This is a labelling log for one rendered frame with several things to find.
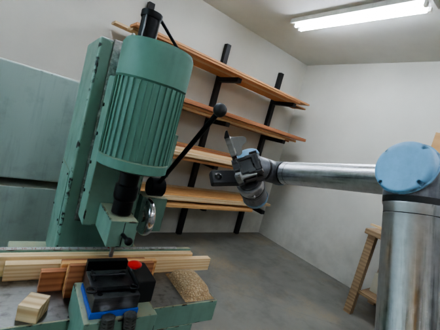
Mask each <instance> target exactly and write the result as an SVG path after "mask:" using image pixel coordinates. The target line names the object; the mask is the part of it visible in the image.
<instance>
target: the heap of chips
mask: <svg viewBox="0 0 440 330"><path fill-rule="evenodd" d="M165 275H167V277H168V279H169V280H170V281H171V283H172V284H173V285H174V287H175V288H176V289H177V291H178V293H179V294H180V295H181V297H182V298H183V300H184V301H185V302H186V303H188V302H194V301H204V300H209V299H214V298H213V297H212V296H211V295H210V293H209V290H208V287H207V285H206V284H205V282H204V281H203V280H202V279H201V277H200V276H199V275H198V274H197V273H196V272H195V271H194V270H191V269H177V270H174V271H173V272H172V273H167V274H165Z"/></svg>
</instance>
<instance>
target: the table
mask: <svg viewBox="0 0 440 330"><path fill-rule="evenodd" d="M167 273H172V272H156V273H154V274H153V277H154V278H155V280H156V284H155V288H154V291H153V296H152V299H151V301H150V302H151V304H152V306H153V308H154V310H155V311H156V314H157V317H156V321H155V326H154V329H153V330H156V329H163V328H167V327H174V326H178V325H185V324H190V323H196V322H200V321H208V320H212V317H213V313H214V310H215V306H216V303H217V299H216V298H215V297H214V296H213V295H212V294H211V293H210V292H209V293H210V295H211V296H212V297H213V298H214V299H209V300H204V301H194V302H185V301H184V300H183V298H182V297H181V295H180V294H179V293H178V291H177V289H176V288H175V287H174V285H173V284H172V283H171V281H170V280H169V279H168V277H167V275H165V274H167ZM38 281H39V280H19V281H7V282H2V276H0V330H68V326H69V317H68V316H69V312H68V306H69V302H70V298H64V299H63V293H62V291H48V292H39V293H40V294H45V295H50V301H49V305H48V310H47V311H46V312H45V313H44V315H43V316H42V317H41V319H40V320H39V321H38V322H37V323H36V324H33V323H26V322H22V321H15V318H16V312H17V309H18V305H19V304H20V303H21V302H22V301H23V300H24V299H25V298H26V297H27V296H28V295H29V294H30V293H31V292H34V293H37V285H38Z"/></svg>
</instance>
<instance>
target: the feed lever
mask: <svg viewBox="0 0 440 330"><path fill-rule="evenodd" d="M226 114H227V107H226V105H225V104H223V103H217V104H216V105H215V106H214V107H213V115H212V116H211V117H210V119H209V120H208V121H207V122H206V123H205V125H203V127H202V128H201V129H200V131H199V132H198V133H197V135H195V136H194V138H193V139H192V140H191V142H190V143H189V144H188V145H187V146H186V148H184V150H183V151H182V152H181V154H180V155H179V156H178V157H177V158H176V159H175V161H174V162H173V163H172V165H171V166H170V167H169V168H168V169H167V170H166V175H164V176H162V177H161V178H157V177H150V178H148V180H147V182H146V184H145V192H146V194H147V195H150V196H163V195H164V193H165V192H166V181H165V179H166V178H167V177H168V175H169V174H170V173H171V172H172V170H173V169H174V168H175V167H176V166H177V165H178V164H179V162H180V161H181V160H182V159H183V157H184V156H185V155H186V154H187V153H188V152H189V151H190V150H191V148H192V147H193V146H194V144H195V143H196V142H197V141H198V140H199V139H200V138H201V137H202V135H203V134H204V133H205V132H206V130H207V129H208V128H209V127H210V126H211V125H212V124H213V122H214V121H215V120H216V119H217V117H224V116H225V115H226Z"/></svg>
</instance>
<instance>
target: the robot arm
mask: <svg viewBox="0 0 440 330"><path fill-rule="evenodd" d="M224 139H225V141H226V144H227V147H228V149H229V153H230V156H231V157H232V160H231V162H232V167H233V170H212V171H211V172H210V174H209V176H210V183H211V186H212V187H222V186H237V188H238V190H239V192H240V194H241V196H242V198H243V201H244V203H245V204H246V205H247V206H248V207H250V208H253V209H257V208H261V207H263V206H264V205H265V204H266V201H267V199H268V193H267V191H266V187H265V181H266V182H269V183H273V184H275V185H298V186H305V187H316V188H323V189H335V190H342V191H353V192H360V193H371V194H382V204H383V212H382V230H381V240H380V258H379V268H378V285H377V295H376V313H375V330H440V153H439V152H437V151H436V150H435V149H434V148H433V147H431V146H429V145H426V144H423V143H419V142H415V141H404V142H401V143H397V144H395V145H392V146H391V147H389V148H388V149H387V150H385V151H384V152H383V153H382V154H381V155H380V156H379V158H378V160H377V162H376V164H333V163H304V162H277V161H273V160H270V159H267V158H264V157H261V156H259V151H258V150H256V149H245V150H242V145H243V144H244V143H245V142H246V141H247V140H246V138H245V137H244V136H238V137H230V136H229V133H228V131H227V130H226V131H225V135H224ZM234 148H235V149H236V152H235V150H234Z"/></svg>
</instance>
